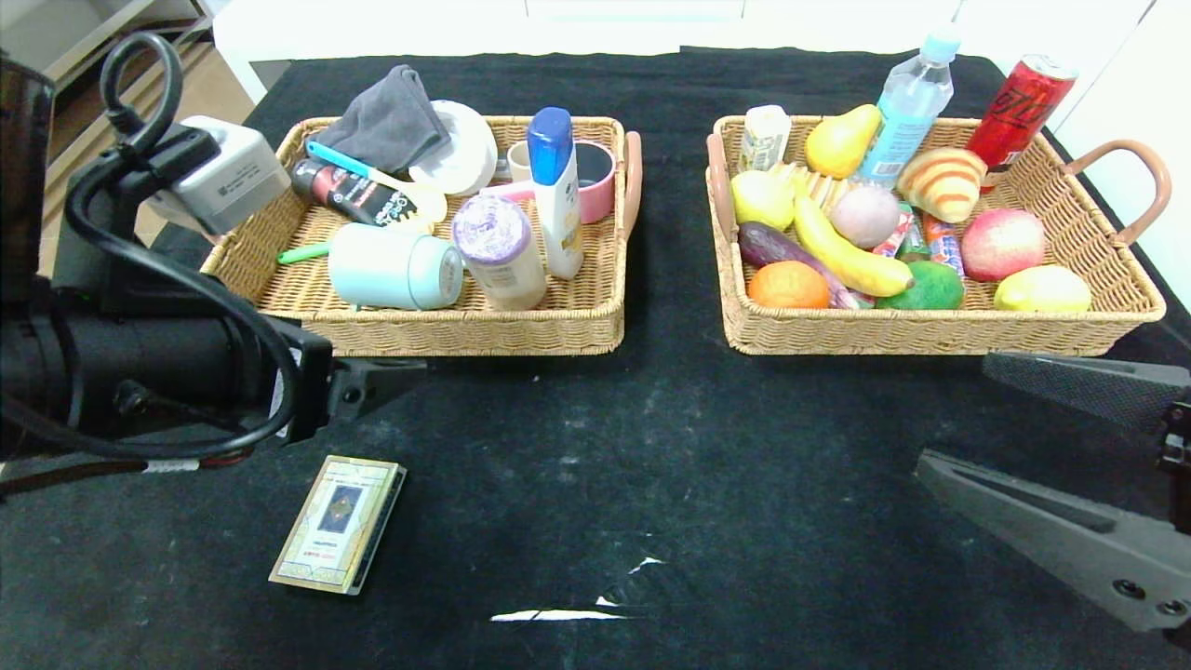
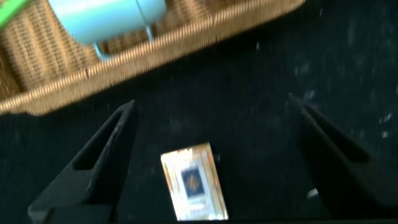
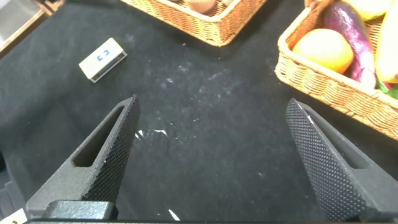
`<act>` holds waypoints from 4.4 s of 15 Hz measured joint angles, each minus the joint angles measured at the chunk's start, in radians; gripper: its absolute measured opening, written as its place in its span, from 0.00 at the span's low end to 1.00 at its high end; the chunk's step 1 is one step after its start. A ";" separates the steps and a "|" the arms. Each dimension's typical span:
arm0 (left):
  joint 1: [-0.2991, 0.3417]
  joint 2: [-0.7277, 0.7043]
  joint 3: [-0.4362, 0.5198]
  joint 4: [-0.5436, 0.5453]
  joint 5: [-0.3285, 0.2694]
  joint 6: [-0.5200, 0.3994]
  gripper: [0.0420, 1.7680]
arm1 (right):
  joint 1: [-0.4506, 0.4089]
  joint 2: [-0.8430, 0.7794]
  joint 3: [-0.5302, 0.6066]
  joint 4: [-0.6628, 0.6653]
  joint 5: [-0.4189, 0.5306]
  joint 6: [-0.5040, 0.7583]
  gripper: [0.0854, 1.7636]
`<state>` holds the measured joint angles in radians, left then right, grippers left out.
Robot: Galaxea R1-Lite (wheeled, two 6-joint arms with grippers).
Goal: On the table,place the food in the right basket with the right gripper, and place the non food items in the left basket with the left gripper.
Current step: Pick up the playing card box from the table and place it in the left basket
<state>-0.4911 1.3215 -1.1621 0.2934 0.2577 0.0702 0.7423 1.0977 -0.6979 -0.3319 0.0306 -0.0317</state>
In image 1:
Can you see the pale purple toy ball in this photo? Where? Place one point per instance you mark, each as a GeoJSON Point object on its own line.
{"type": "Point", "coordinates": [865, 216]}

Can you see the white drink carton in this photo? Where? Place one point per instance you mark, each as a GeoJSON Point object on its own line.
{"type": "Point", "coordinates": [763, 140]}

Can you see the small beige cup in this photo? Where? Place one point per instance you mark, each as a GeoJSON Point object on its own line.
{"type": "Point", "coordinates": [519, 160]}

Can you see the striped toy croissant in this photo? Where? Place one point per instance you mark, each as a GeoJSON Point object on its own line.
{"type": "Point", "coordinates": [940, 186]}

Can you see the orange toy tangerine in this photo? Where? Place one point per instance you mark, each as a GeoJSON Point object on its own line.
{"type": "Point", "coordinates": [786, 287]}

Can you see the black bottle red label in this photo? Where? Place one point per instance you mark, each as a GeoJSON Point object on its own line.
{"type": "Point", "coordinates": [349, 191]}

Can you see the red pink toy apple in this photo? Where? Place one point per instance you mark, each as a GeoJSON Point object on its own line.
{"type": "Point", "coordinates": [1000, 245]}

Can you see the purple trash bag roll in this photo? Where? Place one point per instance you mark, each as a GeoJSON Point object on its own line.
{"type": "Point", "coordinates": [498, 251]}

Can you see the grey metal shelf unit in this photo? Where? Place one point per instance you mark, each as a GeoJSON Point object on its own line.
{"type": "Point", "coordinates": [56, 19]}

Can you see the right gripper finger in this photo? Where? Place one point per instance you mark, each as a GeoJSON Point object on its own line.
{"type": "Point", "coordinates": [1089, 386]}
{"type": "Point", "coordinates": [1061, 540]}

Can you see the grey folded cloth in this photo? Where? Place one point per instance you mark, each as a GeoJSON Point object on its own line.
{"type": "Point", "coordinates": [389, 119]}

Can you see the round yellow toy lemon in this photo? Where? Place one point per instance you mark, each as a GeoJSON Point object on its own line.
{"type": "Point", "coordinates": [761, 202]}

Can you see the clear water bottle blue label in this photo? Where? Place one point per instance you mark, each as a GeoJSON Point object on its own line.
{"type": "Point", "coordinates": [907, 112]}

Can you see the wicker basket holding utensils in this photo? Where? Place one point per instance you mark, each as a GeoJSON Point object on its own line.
{"type": "Point", "coordinates": [577, 316]}

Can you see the green toy lime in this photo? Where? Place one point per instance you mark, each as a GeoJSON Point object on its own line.
{"type": "Point", "coordinates": [921, 287]}

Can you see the wicker basket holding food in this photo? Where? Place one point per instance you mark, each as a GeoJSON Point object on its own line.
{"type": "Point", "coordinates": [930, 330]}

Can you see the yellow toy pear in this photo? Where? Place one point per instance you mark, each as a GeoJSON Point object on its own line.
{"type": "Point", "coordinates": [837, 144]}

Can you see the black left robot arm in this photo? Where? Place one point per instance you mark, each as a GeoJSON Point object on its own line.
{"type": "Point", "coordinates": [121, 363]}

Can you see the white plate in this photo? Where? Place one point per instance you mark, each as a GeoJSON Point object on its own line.
{"type": "Point", "coordinates": [465, 154]}

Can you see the green chewing gum pack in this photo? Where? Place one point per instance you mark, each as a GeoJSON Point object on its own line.
{"type": "Point", "coordinates": [914, 244]}

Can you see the light teal mug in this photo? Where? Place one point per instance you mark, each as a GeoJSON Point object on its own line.
{"type": "Point", "coordinates": [391, 269]}

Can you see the beige playing card box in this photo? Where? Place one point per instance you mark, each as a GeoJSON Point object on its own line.
{"type": "Point", "coordinates": [340, 521]}

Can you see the oval yellow toy mango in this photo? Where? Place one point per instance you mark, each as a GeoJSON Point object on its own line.
{"type": "Point", "coordinates": [1040, 290]}

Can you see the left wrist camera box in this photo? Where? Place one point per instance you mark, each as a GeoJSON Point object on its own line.
{"type": "Point", "coordinates": [228, 172]}

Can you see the black table cloth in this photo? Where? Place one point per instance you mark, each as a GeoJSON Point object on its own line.
{"type": "Point", "coordinates": [651, 484]}

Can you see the sliced toy bread loaf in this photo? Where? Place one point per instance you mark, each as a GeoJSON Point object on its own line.
{"type": "Point", "coordinates": [819, 186]}

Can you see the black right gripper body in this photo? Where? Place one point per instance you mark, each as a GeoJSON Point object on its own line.
{"type": "Point", "coordinates": [1180, 465]}

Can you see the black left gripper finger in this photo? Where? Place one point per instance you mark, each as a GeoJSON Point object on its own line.
{"type": "Point", "coordinates": [368, 381]}

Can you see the purple toy eggplant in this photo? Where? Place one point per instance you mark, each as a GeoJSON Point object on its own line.
{"type": "Point", "coordinates": [772, 247]}

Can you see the pink saucepan cup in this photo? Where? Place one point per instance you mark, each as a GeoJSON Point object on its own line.
{"type": "Point", "coordinates": [597, 200]}

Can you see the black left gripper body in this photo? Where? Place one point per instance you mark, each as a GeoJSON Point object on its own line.
{"type": "Point", "coordinates": [310, 383]}

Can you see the red chewy candy stick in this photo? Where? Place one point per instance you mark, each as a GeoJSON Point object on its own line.
{"type": "Point", "coordinates": [891, 242]}

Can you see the orange sausage stick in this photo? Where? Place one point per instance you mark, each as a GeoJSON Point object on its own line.
{"type": "Point", "coordinates": [944, 247]}

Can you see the yellow toy banana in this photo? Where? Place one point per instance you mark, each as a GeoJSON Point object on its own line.
{"type": "Point", "coordinates": [842, 251]}

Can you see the red soda can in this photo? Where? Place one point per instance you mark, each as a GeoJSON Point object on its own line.
{"type": "Point", "coordinates": [1014, 116]}

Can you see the white bottle blue cap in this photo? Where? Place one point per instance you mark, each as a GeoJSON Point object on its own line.
{"type": "Point", "coordinates": [558, 205]}

